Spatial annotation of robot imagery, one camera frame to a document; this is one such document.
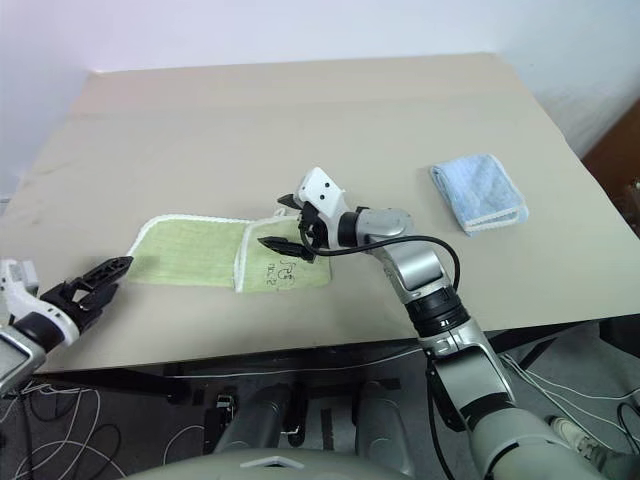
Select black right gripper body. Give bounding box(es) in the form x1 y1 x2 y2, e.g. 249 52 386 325
297 202 332 266

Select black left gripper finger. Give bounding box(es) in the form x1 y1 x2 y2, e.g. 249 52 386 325
76 281 121 332
74 255 136 297

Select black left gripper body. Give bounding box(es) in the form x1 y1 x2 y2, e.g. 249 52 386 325
39 278 85 322

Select green towel with white hem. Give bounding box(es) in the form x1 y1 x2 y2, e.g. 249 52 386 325
127 212 335 294

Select folded blue towel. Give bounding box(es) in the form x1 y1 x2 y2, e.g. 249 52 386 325
429 153 531 238

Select black clamp with metal latch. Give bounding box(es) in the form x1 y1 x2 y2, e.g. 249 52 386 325
216 393 237 444

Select dark grey rounded leg cover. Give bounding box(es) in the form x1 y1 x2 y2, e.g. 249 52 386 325
355 381 417 476
213 383 302 457

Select grey robot torso top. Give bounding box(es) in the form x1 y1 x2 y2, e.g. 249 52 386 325
119 449 416 480

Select dark wooden furniture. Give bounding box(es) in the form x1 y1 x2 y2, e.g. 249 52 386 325
581 97 640 242

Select white sneaker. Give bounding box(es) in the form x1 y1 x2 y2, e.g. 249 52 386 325
547 414 599 460

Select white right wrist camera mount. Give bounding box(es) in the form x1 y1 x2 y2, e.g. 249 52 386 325
298 168 350 250

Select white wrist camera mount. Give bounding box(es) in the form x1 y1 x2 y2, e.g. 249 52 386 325
298 168 350 250
0 258 82 347

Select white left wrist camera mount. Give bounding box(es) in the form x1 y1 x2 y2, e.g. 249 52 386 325
0 258 82 347

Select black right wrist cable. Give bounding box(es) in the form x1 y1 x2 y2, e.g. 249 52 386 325
298 219 461 291

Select white floor cable loops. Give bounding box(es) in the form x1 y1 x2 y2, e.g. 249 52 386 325
0 378 211 480

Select black table frame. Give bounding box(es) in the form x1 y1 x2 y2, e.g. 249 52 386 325
32 312 640 407

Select white cable under table edge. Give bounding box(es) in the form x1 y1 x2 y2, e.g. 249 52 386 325
164 344 437 382

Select thin black floor cable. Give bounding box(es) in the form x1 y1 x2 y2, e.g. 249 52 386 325
82 423 124 479

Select black right upper arm cable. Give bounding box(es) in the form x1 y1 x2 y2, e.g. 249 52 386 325
426 367 459 480

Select white floor cable bundle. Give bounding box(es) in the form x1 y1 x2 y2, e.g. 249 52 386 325
499 352 640 437

